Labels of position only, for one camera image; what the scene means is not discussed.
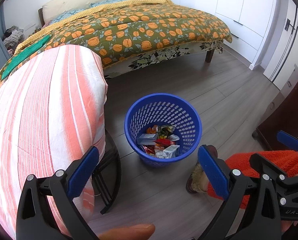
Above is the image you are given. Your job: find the blue plastic waste basket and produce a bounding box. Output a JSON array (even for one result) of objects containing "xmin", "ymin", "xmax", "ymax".
[{"xmin": 124, "ymin": 93, "xmax": 202, "ymax": 168}]

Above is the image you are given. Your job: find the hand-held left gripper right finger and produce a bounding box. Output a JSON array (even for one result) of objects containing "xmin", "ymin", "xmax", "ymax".
[{"xmin": 198, "ymin": 144, "xmax": 282, "ymax": 240}]

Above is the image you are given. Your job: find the long red wrapper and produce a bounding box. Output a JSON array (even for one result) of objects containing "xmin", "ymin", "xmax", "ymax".
[{"xmin": 153, "ymin": 138, "xmax": 176, "ymax": 146}]

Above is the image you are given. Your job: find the striped orange white tablecloth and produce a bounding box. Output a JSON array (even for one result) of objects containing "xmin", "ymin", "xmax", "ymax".
[{"xmin": 0, "ymin": 44, "xmax": 109, "ymax": 239}]

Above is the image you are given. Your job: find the blue orange wrapper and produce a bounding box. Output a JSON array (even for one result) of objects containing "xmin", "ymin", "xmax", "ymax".
[{"xmin": 140, "ymin": 144, "xmax": 156, "ymax": 156}]

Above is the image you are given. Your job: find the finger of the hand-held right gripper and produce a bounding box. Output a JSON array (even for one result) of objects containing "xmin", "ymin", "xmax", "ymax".
[
  {"xmin": 276, "ymin": 130, "xmax": 298, "ymax": 153},
  {"xmin": 249, "ymin": 152, "xmax": 298, "ymax": 180}
]

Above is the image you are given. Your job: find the yellow snack bag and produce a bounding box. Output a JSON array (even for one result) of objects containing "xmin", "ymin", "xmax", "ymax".
[{"xmin": 158, "ymin": 124, "xmax": 176, "ymax": 139}]

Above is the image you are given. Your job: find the black table frame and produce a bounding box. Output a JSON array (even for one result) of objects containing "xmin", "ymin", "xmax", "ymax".
[{"xmin": 91, "ymin": 127, "xmax": 122, "ymax": 214}]

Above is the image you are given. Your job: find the blue floral pillow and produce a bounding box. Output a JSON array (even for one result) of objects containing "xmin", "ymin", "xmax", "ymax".
[
  {"xmin": 90, "ymin": 0, "xmax": 132, "ymax": 8},
  {"xmin": 49, "ymin": 9, "xmax": 91, "ymax": 26}
]

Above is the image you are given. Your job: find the floral bed sheet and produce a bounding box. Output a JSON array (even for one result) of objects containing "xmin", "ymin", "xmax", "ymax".
[{"xmin": 103, "ymin": 39, "xmax": 225, "ymax": 79}]

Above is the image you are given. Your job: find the folded green cloth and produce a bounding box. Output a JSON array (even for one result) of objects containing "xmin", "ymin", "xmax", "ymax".
[{"xmin": 1, "ymin": 35, "xmax": 51, "ymax": 79}]

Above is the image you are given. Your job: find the bed with floral quilt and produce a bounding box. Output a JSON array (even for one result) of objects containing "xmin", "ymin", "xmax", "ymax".
[{"xmin": 0, "ymin": 4, "xmax": 233, "ymax": 93}]

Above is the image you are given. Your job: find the person's left hand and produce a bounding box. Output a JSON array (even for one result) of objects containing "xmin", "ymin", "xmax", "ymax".
[{"xmin": 98, "ymin": 224, "xmax": 156, "ymax": 240}]

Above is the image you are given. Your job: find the brown furry slipper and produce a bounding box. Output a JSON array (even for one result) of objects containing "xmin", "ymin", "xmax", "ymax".
[{"xmin": 186, "ymin": 146, "xmax": 218, "ymax": 194}]

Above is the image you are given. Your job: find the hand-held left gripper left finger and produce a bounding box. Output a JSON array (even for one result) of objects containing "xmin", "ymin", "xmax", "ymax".
[{"xmin": 16, "ymin": 145, "xmax": 100, "ymax": 240}]

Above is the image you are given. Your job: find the white wardrobe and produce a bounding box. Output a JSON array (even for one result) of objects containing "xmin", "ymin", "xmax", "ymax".
[{"xmin": 181, "ymin": 0, "xmax": 282, "ymax": 63}]

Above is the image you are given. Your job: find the white drink carton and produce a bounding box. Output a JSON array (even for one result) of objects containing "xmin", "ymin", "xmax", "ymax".
[{"xmin": 162, "ymin": 144, "xmax": 180, "ymax": 160}]

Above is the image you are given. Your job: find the clear plastic box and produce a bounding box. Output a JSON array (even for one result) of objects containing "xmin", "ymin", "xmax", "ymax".
[{"xmin": 136, "ymin": 133, "xmax": 158, "ymax": 146}]

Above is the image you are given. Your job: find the dark wooden cabinet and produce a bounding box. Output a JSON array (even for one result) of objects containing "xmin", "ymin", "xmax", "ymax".
[{"xmin": 251, "ymin": 65, "xmax": 298, "ymax": 153}]

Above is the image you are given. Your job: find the pile of clothes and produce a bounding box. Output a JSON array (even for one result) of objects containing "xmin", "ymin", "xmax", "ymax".
[{"xmin": 3, "ymin": 26, "xmax": 25, "ymax": 51}]

